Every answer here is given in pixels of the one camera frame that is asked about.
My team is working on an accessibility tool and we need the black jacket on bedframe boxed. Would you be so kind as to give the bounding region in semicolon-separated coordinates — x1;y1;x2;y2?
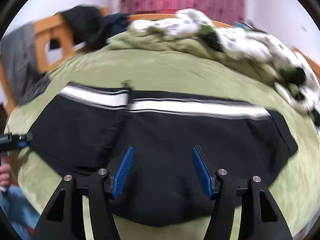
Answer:
60;5;111;50

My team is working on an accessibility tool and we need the dark blue garment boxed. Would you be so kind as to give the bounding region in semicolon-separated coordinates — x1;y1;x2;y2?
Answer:
103;13;129;39

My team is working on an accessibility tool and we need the grey garment at bedside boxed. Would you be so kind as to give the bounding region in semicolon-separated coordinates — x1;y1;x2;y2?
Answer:
1;23;50;106

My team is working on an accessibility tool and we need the green plush bed blanket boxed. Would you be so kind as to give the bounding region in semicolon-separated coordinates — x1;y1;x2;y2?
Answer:
7;33;319;239

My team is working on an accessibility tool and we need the white flower-print comforter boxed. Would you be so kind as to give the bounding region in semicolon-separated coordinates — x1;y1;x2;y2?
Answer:
130;9;319;128

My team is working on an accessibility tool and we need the black pants white stripe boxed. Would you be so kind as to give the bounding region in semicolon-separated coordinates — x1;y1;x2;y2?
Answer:
30;83;298;226

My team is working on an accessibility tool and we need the person's left hand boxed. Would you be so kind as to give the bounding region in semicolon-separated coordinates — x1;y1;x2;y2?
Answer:
0;155;12;191

